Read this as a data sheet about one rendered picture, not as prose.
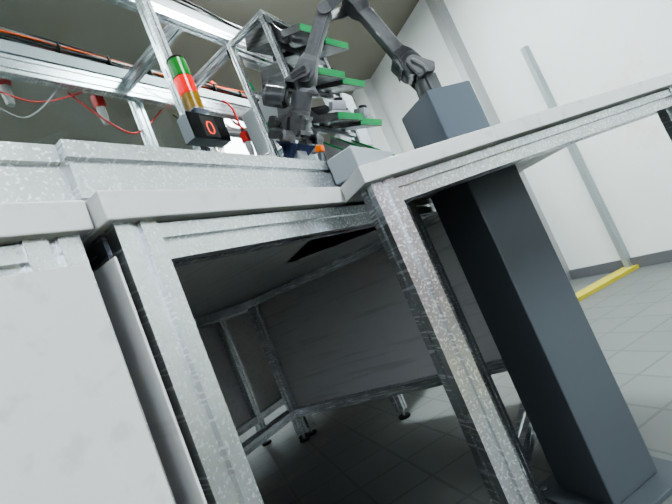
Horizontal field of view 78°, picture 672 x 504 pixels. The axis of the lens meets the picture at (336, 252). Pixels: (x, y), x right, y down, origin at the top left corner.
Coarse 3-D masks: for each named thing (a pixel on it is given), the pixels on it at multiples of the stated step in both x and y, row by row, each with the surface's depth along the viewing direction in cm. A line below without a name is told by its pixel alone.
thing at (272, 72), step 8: (272, 64) 144; (288, 64) 139; (264, 72) 147; (272, 72) 145; (280, 72) 142; (320, 72) 132; (328, 72) 135; (336, 72) 138; (344, 72) 141; (264, 80) 148; (272, 80) 146; (280, 80) 143; (320, 80) 141; (328, 80) 141; (336, 80) 142
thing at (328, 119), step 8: (280, 112) 146; (288, 112) 144; (312, 112) 137; (320, 112) 151; (336, 112) 130; (344, 112) 132; (320, 120) 135; (328, 120) 133; (336, 120) 133; (344, 120) 134; (352, 120) 136; (360, 120) 139
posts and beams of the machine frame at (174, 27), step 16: (160, 16) 175; (176, 16) 181; (176, 32) 188; (192, 32) 192; (208, 32) 196; (224, 32) 206; (224, 48) 215; (208, 64) 223; (208, 112) 255; (224, 112) 264; (240, 112) 277
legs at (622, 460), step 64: (576, 128) 85; (384, 192) 67; (448, 192) 105; (512, 192) 101; (512, 256) 97; (448, 320) 66; (512, 320) 100; (576, 320) 99; (448, 384) 66; (576, 384) 95; (512, 448) 64; (576, 448) 95; (640, 448) 96
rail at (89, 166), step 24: (72, 144) 46; (96, 144) 48; (120, 144) 50; (72, 168) 45; (96, 168) 47; (120, 168) 49; (144, 168) 52; (168, 168) 55; (192, 168) 58; (216, 168) 63; (240, 168) 68; (264, 168) 73; (288, 168) 78; (312, 168) 84
